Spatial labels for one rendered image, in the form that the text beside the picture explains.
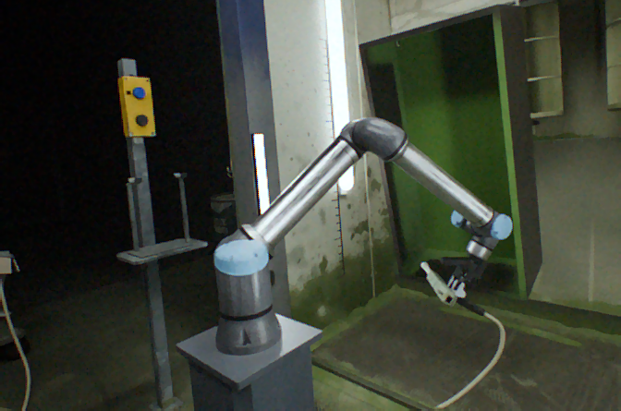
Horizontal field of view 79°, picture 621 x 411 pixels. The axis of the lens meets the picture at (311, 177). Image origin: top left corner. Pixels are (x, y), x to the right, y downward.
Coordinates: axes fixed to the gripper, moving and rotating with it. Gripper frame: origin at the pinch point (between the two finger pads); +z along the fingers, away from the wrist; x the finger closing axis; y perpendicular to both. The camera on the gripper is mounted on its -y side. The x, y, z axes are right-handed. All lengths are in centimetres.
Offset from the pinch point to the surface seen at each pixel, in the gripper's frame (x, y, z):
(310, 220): 62, -65, 11
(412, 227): 55, -13, -14
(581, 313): 62, 93, -16
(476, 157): 38, -7, -62
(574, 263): 75, 84, -39
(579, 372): 23, 78, 6
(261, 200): 30, -92, 9
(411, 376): 23, 14, 47
